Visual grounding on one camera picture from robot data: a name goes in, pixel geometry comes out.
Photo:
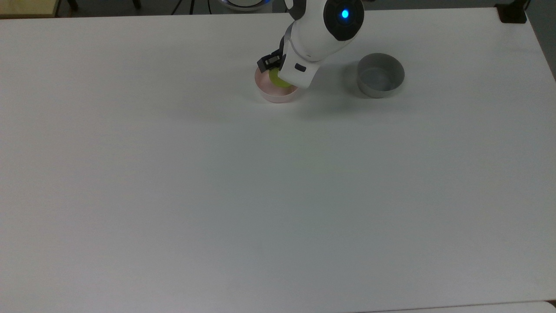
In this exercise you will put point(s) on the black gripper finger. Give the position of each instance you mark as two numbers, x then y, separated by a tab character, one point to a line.
268	61

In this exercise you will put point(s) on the green pear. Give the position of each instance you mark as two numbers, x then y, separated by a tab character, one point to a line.
278	80

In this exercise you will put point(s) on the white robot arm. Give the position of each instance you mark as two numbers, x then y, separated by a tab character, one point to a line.
319	32

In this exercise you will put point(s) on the pink bowl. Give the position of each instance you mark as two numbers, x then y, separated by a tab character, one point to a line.
274	93

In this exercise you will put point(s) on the grey bowl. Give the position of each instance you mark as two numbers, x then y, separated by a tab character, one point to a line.
380	75

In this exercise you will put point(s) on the wooden furniture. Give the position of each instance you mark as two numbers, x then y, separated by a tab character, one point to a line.
27	7

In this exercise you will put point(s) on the black table clamp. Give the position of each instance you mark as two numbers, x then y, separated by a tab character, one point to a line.
512	14

